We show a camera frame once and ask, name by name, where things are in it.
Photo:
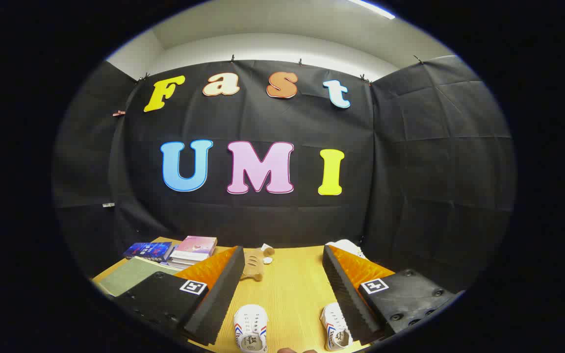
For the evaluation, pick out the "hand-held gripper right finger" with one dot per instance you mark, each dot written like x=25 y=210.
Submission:
x=344 y=299

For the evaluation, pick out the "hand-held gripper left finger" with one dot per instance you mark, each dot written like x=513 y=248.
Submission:
x=223 y=294

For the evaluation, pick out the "white striped canvas shoe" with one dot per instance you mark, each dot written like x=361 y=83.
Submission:
x=250 y=321
x=334 y=328

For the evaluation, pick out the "pale green fabric storage box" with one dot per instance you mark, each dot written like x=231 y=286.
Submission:
x=130 y=277

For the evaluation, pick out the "brown plush toy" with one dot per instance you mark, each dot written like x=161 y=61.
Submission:
x=253 y=264

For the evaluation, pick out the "white paged book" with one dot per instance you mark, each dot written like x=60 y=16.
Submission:
x=187 y=262

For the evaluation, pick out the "white packet red label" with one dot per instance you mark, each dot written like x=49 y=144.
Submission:
x=348 y=246

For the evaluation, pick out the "pink cover book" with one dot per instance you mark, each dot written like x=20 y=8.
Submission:
x=196 y=245

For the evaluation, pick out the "dark blue book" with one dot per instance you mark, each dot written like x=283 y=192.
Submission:
x=147 y=251

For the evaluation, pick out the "black backdrop cloth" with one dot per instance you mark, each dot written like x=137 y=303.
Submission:
x=263 y=122

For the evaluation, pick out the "ceiling light strip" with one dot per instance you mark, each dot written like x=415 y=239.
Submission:
x=371 y=8

